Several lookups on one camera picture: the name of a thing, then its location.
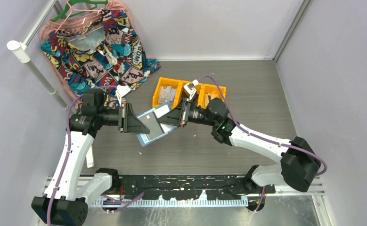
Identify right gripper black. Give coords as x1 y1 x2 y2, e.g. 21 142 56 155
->
158 97 218 127

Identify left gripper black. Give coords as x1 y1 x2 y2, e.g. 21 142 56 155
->
98 103 150 133

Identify dark credit card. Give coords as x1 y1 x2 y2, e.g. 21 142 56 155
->
139 112 164 140

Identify blue card holder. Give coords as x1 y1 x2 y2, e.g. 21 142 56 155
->
137 103 178 146

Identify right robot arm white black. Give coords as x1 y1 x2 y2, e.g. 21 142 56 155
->
157 98 322 194

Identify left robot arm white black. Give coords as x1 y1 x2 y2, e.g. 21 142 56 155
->
31 86 150 226

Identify silver cards stack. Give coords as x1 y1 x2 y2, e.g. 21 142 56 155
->
157 86 177 104

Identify tan cards stack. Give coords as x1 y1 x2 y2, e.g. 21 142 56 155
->
204 93 220 107

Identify yellow three-compartment bin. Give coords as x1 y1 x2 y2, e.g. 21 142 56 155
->
152 77 227 110

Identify comic print shorts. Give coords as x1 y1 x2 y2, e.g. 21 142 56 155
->
41 9 161 108

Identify pink garment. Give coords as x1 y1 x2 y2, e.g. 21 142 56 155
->
39 0 134 100

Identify green hanger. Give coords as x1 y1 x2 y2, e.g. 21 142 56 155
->
51 0 109 22

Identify pink hanger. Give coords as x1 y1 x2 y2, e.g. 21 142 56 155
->
47 6 106 48

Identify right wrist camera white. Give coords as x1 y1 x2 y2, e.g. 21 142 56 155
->
183 80 199 101

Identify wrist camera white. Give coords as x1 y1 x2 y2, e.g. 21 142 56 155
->
115 85 131 105
183 80 199 101

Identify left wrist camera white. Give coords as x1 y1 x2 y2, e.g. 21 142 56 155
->
115 85 131 105

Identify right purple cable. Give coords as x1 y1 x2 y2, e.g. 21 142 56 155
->
197 75 328 212

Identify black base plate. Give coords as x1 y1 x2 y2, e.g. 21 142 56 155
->
103 174 262 201

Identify metal clothes rail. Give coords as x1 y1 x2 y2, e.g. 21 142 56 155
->
6 0 83 125

